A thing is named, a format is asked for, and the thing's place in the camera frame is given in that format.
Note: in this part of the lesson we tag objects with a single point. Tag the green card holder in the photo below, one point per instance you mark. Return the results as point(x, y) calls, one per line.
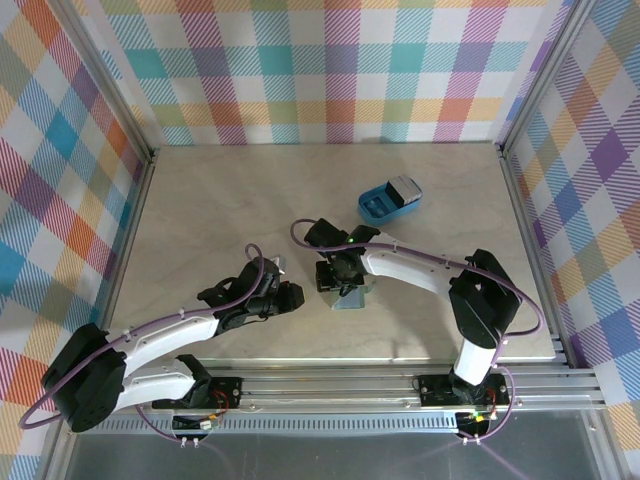
point(350, 302)

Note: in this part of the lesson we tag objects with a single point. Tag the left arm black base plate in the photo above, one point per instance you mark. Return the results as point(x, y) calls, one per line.
point(225, 392)

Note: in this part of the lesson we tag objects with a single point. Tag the aluminium frame post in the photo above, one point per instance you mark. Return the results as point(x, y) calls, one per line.
point(541, 75)
point(114, 85)

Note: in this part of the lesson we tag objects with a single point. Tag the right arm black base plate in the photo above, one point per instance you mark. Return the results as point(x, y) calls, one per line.
point(435, 392)

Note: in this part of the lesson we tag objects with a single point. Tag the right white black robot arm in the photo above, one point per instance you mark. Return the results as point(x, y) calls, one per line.
point(405, 265)

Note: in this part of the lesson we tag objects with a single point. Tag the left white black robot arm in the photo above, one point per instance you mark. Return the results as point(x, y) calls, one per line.
point(165, 332)

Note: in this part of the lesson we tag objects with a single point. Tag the blue card tray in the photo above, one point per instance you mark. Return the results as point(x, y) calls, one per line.
point(377, 214)

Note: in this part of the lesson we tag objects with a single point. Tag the grey metal sheet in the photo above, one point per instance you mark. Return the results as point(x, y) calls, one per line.
point(325, 455)

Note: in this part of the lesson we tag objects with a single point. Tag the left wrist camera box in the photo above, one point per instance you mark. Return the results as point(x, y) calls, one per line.
point(279, 264)

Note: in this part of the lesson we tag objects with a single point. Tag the aluminium table side rail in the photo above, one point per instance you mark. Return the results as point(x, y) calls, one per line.
point(131, 230)
point(525, 225)

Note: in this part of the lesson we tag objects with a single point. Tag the stack of credit cards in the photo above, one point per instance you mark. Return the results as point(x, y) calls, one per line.
point(402, 190)

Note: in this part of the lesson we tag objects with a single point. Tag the perforated metal strip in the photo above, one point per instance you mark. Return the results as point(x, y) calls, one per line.
point(325, 425)

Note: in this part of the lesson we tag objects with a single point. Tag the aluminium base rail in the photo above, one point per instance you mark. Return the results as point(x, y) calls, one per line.
point(325, 390)

